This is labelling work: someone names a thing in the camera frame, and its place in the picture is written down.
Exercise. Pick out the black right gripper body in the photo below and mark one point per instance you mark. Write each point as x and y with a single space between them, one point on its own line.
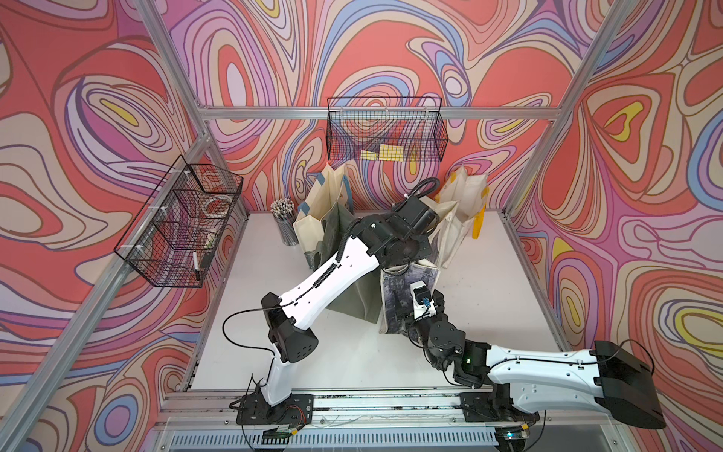
423 328

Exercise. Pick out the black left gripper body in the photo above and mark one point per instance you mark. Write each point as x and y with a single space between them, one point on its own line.
414 248

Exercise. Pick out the cream canvas bag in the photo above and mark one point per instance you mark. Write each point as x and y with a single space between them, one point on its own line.
396 281

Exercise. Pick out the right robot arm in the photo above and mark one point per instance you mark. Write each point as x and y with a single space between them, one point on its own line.
607 378

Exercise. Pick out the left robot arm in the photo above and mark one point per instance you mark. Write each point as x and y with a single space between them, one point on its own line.
291 315

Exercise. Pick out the yellow sticky note pad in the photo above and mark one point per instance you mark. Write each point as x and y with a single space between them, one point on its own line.
391 153

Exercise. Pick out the clear cup of pencils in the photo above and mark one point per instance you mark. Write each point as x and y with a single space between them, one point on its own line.
283 211

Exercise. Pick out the tape roll in basket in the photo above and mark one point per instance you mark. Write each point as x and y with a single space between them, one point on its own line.
216 206

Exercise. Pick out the white marker in basket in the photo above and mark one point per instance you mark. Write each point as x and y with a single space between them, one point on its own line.
196 265

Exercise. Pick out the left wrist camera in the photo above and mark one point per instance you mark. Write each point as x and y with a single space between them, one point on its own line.
413 216

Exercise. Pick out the cream bag with yellow handles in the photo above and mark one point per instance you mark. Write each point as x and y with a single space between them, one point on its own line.
461 206

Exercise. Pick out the cream bag with blue handles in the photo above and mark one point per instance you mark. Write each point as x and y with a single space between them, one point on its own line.
331 191

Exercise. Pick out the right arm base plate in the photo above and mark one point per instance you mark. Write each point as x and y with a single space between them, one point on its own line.
492 408

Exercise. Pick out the black wire basket, back wall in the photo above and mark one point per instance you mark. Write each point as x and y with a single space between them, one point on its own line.
358 125

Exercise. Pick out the black wire basket, wall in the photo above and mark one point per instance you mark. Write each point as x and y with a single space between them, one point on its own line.
358 125
159 242

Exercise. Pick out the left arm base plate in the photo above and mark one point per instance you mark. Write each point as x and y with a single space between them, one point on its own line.
252 410

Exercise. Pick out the black wire basket, left wall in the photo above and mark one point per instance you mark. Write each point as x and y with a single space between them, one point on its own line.
159 242

